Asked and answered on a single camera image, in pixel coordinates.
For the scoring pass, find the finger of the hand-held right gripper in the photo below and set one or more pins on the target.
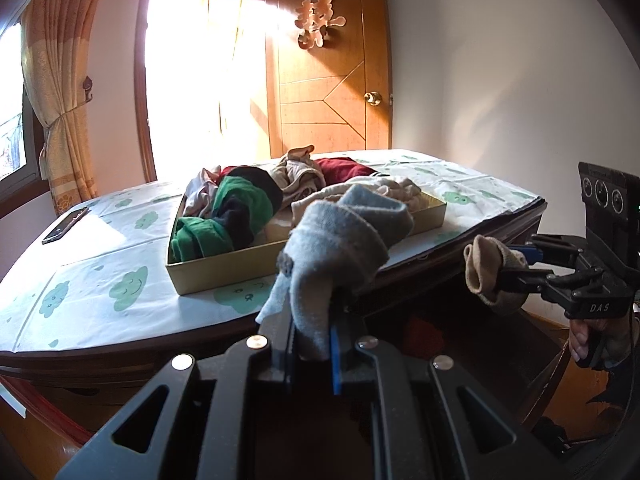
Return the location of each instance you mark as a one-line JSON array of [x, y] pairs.
[[550, 251], [525, 280]]

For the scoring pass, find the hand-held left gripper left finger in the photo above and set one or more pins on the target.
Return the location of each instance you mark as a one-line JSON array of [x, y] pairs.
[[280, 355]]

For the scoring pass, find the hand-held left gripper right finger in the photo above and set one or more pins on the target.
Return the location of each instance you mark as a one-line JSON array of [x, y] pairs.
[[336, 365]]

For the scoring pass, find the tan sock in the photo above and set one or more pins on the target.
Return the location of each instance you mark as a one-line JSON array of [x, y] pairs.
[[487, 270]]

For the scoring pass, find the shallow cardboard box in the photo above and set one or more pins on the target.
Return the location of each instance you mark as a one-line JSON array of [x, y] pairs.
[[225, 272]]

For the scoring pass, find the grey sock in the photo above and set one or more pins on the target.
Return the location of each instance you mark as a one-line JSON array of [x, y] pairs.
[[340, 245]]

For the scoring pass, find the green underwear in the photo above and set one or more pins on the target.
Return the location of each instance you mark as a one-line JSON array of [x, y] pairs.
[[240, 210]]

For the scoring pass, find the pale pink underwear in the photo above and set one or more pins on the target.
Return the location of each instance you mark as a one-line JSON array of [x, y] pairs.
[[200, 192]]

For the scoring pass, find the dark red underwear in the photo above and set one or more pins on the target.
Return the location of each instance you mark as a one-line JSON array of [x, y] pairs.
[[345, 167]]

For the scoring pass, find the person's right forearm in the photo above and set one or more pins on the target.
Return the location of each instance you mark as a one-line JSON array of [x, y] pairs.
[[622, 390]]

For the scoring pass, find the person's right hand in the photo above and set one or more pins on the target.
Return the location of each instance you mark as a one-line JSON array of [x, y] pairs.
[[580, 342]]

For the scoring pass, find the cloud print table cover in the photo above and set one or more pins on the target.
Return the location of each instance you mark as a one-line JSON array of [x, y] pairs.
[[125, 255]]

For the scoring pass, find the brass door knob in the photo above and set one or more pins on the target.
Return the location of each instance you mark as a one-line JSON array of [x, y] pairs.
[[372, 98]]

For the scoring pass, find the wooden door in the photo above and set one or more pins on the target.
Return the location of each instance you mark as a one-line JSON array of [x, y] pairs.
[[320, 120]]

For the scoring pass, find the black smartphone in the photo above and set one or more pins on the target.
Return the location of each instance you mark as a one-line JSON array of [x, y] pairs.
[[65, 225]]

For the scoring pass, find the yellow curtain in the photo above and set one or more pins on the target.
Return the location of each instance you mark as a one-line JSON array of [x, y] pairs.
[[65, 160]]

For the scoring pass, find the gold door ornament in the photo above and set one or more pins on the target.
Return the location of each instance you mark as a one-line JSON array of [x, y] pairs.
[[317, 22]]

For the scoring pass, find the window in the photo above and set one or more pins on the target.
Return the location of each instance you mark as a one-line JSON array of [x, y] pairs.
[[12, 135]]

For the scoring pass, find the wooden door frame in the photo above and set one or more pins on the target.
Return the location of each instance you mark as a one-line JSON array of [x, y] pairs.
[[142, 110]]

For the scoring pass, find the curtain wall hook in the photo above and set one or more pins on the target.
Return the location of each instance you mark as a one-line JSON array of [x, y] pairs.
[[88, 87]]

